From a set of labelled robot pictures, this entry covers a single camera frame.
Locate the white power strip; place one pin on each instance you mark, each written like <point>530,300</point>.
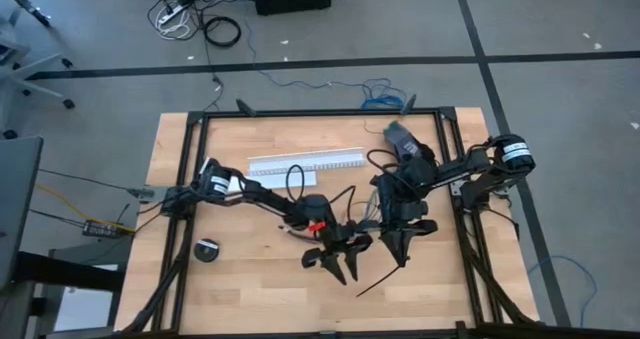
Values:
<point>170,15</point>

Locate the black metal stand leg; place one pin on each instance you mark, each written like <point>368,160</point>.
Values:
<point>25,1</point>

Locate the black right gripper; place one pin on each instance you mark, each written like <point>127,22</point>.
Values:
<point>402,216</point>

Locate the grey office chair base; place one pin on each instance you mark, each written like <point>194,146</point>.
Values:
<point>37,90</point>

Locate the grey desk top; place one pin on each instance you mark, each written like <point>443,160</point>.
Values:
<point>17,204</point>

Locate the small black device box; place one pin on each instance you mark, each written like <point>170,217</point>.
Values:
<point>100,228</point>

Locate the black bench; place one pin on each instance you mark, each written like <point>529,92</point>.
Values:
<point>70,274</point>

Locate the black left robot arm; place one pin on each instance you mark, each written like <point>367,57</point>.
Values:
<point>260,196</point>

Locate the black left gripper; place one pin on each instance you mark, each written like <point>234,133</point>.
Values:
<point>337,239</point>

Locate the grey metal mounting plate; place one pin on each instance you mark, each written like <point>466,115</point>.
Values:
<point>150,193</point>
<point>455,188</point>

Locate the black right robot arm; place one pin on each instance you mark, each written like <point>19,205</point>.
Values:
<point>460,166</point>

